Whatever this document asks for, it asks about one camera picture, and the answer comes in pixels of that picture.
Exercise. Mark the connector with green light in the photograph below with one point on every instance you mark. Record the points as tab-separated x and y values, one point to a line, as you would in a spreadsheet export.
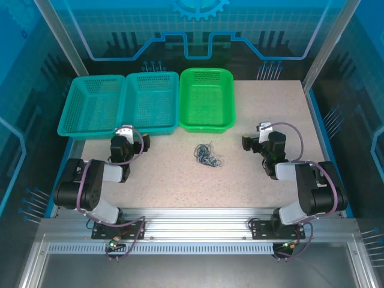
285	246
114	244

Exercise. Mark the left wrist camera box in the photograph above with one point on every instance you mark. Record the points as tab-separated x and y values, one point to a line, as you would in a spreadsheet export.
128	135

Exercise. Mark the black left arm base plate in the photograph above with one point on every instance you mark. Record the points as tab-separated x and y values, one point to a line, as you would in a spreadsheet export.
102	232

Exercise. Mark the aluminium mounting rail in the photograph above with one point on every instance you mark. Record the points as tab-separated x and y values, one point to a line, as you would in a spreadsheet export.
195	225

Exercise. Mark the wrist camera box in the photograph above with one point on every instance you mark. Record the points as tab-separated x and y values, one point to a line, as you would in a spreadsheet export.
128	135
265	127

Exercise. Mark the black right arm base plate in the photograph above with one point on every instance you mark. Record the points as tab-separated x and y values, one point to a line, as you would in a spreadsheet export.
261	231

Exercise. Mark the aluminium frame post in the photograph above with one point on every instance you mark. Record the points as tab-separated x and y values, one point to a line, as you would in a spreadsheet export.
330	45
60	33

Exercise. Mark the green plastic basket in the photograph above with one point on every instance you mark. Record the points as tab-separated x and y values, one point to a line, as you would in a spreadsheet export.
207	102

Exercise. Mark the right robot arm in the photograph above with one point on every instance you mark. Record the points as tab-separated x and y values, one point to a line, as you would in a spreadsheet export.
306	186

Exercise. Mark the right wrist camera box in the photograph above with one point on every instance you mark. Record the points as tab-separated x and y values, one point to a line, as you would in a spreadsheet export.
265	127

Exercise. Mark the teal plastic basket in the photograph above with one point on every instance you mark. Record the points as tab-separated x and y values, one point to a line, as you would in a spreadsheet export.
90	105
150	105

